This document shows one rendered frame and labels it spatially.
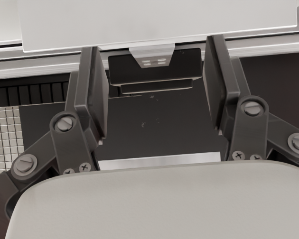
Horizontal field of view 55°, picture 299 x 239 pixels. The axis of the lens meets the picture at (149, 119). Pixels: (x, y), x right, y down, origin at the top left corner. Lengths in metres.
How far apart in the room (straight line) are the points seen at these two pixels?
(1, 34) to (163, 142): 0.56
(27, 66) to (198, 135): 0.41
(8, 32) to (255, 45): 0.35
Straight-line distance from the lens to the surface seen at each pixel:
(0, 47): 0.22
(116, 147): 0.71
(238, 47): 0.44
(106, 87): 0.16
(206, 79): 0.16
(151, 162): 0.19
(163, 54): 0.26
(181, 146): 0.70
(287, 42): 0.47
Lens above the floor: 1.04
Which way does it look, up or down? 5 degrees up
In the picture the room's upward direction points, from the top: 175 degrees clockwise
